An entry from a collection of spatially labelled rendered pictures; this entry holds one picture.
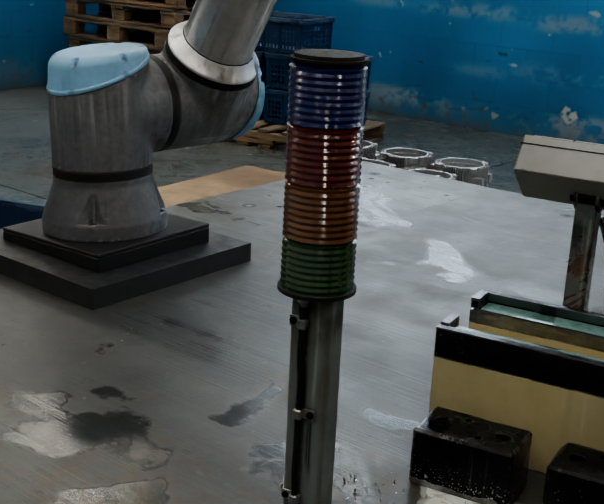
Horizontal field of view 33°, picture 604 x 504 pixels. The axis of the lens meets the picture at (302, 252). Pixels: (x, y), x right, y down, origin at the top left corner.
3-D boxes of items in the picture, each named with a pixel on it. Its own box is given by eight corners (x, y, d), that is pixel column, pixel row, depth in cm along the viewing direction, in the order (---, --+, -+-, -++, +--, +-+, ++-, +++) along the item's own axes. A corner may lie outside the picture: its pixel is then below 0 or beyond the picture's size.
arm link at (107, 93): (32, 161, 157) (24, 44, 152) (127, 147, 168) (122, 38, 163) (85, 178, 146) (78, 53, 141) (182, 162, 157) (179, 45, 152)
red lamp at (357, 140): (373, 178, 81) (377, 122, 80) (339, 193, 76) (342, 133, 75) (307, 167, 84) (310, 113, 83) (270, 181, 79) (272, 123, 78)
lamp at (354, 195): (370, 233, 83) (373, 178, 81) (335, 251, 78) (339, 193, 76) (305, 220, 85) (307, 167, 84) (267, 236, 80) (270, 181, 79)
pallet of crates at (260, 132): (384, 140, 683) (392, 19, 659) (324, 159, 617) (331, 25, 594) (235, 116, 741) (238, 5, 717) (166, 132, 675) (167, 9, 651)
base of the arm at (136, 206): (19, 224, 160) (15, 161, 157) (122, 204, 172) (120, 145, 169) (85, 250, 146) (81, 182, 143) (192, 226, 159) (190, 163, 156)
